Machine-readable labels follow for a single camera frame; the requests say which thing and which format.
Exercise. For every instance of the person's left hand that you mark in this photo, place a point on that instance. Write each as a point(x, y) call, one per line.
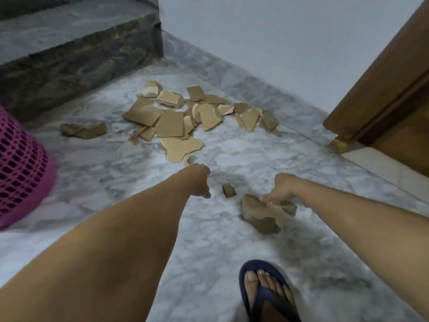
point(199, 179)

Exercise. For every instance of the person's right hand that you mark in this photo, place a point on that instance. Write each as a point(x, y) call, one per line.
point(285, 189)

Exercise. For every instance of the small brown paper piece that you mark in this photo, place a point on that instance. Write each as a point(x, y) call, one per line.
point(229, 190)

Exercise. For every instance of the pile of brown paper pieces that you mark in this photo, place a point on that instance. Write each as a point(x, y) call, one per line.
point(171, 124)

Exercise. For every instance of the pink bin with black liner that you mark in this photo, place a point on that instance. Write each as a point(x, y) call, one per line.
point(20, 171)

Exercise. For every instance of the person's left forearm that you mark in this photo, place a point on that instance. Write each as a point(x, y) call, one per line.
point(100, 258)

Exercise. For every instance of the person's right forearm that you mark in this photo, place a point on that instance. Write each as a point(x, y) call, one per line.
point(368, 238)

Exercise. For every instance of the person's right foot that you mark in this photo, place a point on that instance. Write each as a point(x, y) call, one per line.
point(268, 281)

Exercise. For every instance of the blue right flip-flop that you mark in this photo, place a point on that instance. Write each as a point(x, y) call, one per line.
point(263, 295)

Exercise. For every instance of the brown wooden door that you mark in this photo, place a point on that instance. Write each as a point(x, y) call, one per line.
point(395, 97)

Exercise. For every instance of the grey granite staircase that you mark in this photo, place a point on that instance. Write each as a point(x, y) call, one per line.
point(67, 63)

